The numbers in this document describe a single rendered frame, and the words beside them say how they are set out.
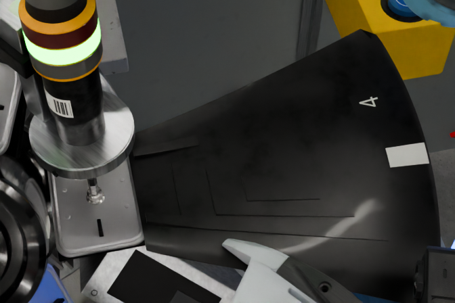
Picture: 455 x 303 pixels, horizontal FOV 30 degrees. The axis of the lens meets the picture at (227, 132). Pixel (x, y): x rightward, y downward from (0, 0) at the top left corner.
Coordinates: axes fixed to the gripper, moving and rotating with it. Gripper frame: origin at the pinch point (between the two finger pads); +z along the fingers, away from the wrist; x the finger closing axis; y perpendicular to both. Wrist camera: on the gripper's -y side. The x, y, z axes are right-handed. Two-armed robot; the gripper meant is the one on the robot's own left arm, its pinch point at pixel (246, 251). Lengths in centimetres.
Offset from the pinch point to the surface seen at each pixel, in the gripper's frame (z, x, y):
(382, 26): 10.0, 14.1, -33.8
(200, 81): 55, 77, -47
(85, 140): 9.8, -10.6, 3.9
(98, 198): 10.7, -1.9, 4.1
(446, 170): 17, 128, -89
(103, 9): 51, 34, -27
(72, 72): 9.2, -17.9, 3.4
